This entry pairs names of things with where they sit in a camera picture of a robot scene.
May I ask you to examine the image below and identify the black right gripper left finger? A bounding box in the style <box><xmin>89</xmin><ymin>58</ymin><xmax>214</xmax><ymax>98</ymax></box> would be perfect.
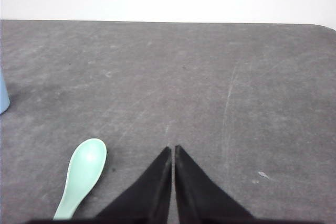
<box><xmin>96</xmin><ymin>146</ymin><xmax>172</xmax><ymax>224</ymax></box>

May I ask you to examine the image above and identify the mint green plastic spoon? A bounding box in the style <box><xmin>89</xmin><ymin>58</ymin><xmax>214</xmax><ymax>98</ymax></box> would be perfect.
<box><xmin>53</xmin><ymin>138</ymin><xmax>107</xmax><ymax>220</ymax></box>

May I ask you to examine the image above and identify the light blue plastic cup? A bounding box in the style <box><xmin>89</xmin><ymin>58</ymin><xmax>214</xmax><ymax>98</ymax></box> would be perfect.
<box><xmin>1</xmin><ymin>72</ymin><xmax>10</xmax><ymax>114</ymax></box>

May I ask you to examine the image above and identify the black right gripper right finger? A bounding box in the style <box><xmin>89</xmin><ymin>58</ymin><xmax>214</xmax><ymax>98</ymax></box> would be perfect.
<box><xmin>174</xmin><ymin>144</ymin><xmax>255</xmax><ymax>224</ymax></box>

